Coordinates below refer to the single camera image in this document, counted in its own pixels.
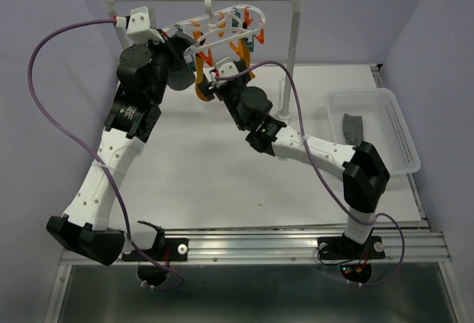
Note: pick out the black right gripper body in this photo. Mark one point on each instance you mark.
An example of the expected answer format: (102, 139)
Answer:
(231, 96)

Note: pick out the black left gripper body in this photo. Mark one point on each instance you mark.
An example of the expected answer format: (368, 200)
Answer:
(162, 60)

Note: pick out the grey sock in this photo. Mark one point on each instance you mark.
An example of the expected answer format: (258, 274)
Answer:
(353, 129)
(181, 75)

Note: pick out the orange brown sock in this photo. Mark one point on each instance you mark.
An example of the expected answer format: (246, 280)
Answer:
(199, 63)

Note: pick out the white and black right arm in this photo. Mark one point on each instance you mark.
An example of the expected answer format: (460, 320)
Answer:
(360, 168)

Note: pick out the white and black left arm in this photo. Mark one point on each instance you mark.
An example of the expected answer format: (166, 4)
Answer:
(83, 227)

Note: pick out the white clip hanger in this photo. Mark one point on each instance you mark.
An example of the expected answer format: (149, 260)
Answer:
(220, 27)

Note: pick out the orange clothes peg right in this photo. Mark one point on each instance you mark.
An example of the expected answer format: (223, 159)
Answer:
(207, 57)

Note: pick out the yellow clothes peg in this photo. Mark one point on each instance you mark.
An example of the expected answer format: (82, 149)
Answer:
(236, 49)

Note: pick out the teal clothes peg right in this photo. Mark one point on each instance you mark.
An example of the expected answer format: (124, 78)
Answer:
(250, 44)

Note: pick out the white plastic basket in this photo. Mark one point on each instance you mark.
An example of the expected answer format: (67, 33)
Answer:
(384, 125)

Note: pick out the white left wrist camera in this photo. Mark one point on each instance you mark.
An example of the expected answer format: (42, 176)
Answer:
(140, 26)

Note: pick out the aluminium mounting rail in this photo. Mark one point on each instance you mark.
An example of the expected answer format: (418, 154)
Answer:
(269, 275)

